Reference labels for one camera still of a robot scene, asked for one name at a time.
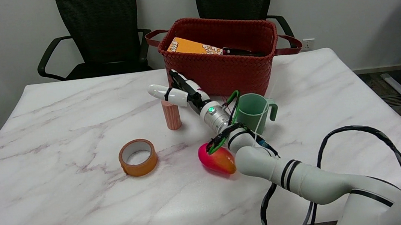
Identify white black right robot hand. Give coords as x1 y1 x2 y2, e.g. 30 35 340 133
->
145 66 213 120

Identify wooden cylinder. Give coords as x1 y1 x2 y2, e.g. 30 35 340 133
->
161 98 183 132

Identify red woven basket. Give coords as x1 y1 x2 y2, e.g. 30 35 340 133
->
143 5 308 109

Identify yellow popcorn box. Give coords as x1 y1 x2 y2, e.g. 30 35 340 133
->
165 32 224 62

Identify black object in basket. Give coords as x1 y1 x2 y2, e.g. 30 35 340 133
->
222 43 267 61

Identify red yellow mango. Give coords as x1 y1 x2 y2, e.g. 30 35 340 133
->
197 140 237 178

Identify green plastic mug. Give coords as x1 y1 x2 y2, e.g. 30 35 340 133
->
230 90 281 138

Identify orange tape roll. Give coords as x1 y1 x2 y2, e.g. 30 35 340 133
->
117 137 160 179

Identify green robot cable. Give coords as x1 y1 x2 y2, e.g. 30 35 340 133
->
200 90 247 156

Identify thin white cable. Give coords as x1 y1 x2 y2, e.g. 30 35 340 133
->
246 95 276 143

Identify white wall outlet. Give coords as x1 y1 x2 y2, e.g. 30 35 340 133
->
302 38 316 51

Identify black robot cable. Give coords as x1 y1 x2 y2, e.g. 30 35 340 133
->
204 104 401 225

